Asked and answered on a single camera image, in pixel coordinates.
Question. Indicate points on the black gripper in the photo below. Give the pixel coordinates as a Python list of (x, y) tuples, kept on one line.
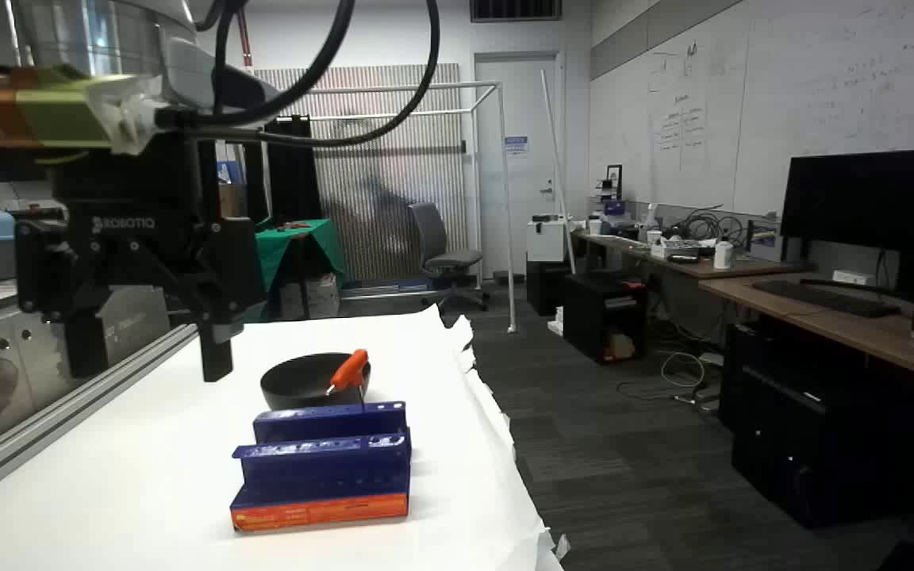
[(151, 226)]

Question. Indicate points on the orange object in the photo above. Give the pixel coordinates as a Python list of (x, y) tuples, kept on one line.
[(352, 371)]

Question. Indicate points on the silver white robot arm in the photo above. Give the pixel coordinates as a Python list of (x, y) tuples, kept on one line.
[(110, 32)]

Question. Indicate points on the black bowl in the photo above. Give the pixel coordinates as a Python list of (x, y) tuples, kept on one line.
[(299, 382)]

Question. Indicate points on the white paper table cover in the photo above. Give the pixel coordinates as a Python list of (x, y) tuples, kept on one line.
[(267, 463)]

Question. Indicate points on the green cloth covered table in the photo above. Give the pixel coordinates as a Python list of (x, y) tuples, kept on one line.
[(297, 249)]

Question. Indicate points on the blue stepped rack orange base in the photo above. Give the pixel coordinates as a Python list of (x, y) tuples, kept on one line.
[(323, 469)]

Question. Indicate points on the orange green taped bar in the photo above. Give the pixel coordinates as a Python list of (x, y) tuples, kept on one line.
[(32, 109)]

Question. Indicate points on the grey partition board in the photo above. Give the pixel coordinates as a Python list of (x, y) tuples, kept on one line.
[(396, 202)]

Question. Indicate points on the grey office chair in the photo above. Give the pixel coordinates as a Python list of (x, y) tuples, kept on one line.
[(447, 259)]

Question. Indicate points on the white door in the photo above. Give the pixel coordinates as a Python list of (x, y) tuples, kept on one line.
[(516, 160)]

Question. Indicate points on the small black cabinet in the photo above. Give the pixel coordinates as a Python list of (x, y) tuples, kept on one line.
[(603, 318)]

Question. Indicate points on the dark air vent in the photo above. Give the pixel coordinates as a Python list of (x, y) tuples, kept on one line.
[(516, 7)]

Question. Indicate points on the cluttered long desk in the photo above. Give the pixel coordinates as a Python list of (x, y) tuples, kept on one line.
[(679, 259)]

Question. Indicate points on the white cup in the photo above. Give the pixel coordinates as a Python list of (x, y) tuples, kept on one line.
[(721, 254)]

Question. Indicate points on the black keyboard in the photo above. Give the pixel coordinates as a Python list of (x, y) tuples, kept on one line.
[(828, 295)]

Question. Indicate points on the wooden desk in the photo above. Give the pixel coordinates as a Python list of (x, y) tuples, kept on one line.
[(850, 321)]

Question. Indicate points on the black computer monitor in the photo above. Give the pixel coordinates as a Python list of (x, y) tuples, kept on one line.
[(874, 206)]

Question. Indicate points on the aluminium frame rail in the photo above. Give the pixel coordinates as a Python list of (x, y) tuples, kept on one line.
[(47, 416)]

